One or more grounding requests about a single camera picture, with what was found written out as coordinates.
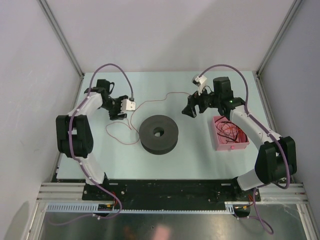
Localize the pink plastic box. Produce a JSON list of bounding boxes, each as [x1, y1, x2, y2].
[[211, 116, 250, 151]]

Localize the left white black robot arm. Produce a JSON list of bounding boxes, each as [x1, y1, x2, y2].
[[55, 79, 129, 200]]

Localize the black cable spool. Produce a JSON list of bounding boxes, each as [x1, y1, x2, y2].
[[138, 115, 179, 155]]

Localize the thin red wire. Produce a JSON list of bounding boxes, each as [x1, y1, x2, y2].
[[105, 91, 195, 145]]

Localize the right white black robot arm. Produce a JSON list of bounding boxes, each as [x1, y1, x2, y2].
[[182, 76, 297, 201]]

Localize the grey slotted cable duct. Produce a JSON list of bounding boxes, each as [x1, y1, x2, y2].
[[46, 201, 237, 214]]

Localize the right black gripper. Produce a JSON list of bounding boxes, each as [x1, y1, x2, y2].
[[182, 83, 221, 118]]

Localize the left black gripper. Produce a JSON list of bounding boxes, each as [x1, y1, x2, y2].
[[100, 95, 129, 121]]

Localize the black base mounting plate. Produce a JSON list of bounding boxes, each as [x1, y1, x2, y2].
[[82, 179, 261, 213]]

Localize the aluminium frame post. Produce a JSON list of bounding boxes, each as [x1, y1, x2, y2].
[[37, 0, 84, 77], [256, 0, 305, 77]]

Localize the right aluminium frame post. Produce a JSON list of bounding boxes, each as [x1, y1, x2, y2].
[[256, 0, 305, 77]]

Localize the left aluminium frame post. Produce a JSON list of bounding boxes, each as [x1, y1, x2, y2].
[[37, 0, 84, 77]]

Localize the orange wire in box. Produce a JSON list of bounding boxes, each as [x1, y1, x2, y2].
[[216, 122, 241, 141]]

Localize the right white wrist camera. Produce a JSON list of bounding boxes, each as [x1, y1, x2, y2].
[[191, 75, 207, 96]]

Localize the black wire in box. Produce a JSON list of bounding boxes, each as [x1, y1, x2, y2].
[[216, 119, 248, 145]]

